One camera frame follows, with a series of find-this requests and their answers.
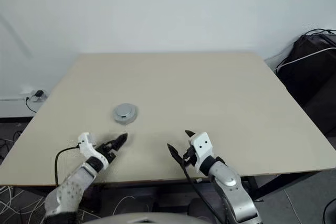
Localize black adapter cord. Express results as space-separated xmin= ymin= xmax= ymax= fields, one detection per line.
xmin=25 ymin=96 xmax=37 ymax=113

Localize black bag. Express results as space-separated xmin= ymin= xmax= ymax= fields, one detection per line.
xmin=275 ymin=28 xmax=336 ymax=135

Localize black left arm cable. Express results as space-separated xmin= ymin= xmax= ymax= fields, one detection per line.
xmin=54 ymin=144 xmax=81 ymax=187

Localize grey robot torso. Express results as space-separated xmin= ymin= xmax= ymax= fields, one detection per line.
xmin=98 ymin=210 xmax=208 ymax=224

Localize motor housing with copper windings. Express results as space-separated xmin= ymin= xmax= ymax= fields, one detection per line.
xmin=112 ymin=106 xmax=139 ymax=126

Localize white cable on bag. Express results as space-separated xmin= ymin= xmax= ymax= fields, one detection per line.
xmin=275 ymin=47 xmax=336 ymax=72

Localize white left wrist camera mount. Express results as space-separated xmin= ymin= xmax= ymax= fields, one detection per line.
xmin=78 ymin=132 xmax=109 ymax=169

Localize black floor cable loop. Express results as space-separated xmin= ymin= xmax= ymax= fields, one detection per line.
xmin=322 ymin=197 xmax=336 ymax=221

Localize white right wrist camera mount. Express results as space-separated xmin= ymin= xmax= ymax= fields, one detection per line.
xmin=189 ymin=132 xmax=215 ymax=175

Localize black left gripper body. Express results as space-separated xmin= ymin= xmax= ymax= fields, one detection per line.
xmin=96 ymin=141 xmax=118 ymax=163

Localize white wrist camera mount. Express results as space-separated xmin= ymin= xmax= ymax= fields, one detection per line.
xmin=78 ymin=132 xmax=109 ymax=169
xmin=189 ymin=132 xmax=215 ymax=175

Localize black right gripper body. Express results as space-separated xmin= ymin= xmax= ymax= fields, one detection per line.
xmin=181 ymin=147 xmax=196 ymax=168

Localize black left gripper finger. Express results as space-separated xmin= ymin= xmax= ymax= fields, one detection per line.
xmin=111 ymin=143 xmax=127 ymax=158
xmin=112 ymin=133 xmax=129 ymax=147

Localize black cables on bag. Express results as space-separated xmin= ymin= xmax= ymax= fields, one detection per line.
xmin=306 ymin=28 xmax=336 ymax=36

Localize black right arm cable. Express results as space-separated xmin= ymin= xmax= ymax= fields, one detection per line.
xmin=181 ymin=165 xmax=219 ymax=224

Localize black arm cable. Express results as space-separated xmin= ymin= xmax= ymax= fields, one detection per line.
xmin=181 ymin=165 xmax=219 ymax=224
xmin=54 ymin=144 xmax=81 ymax=187

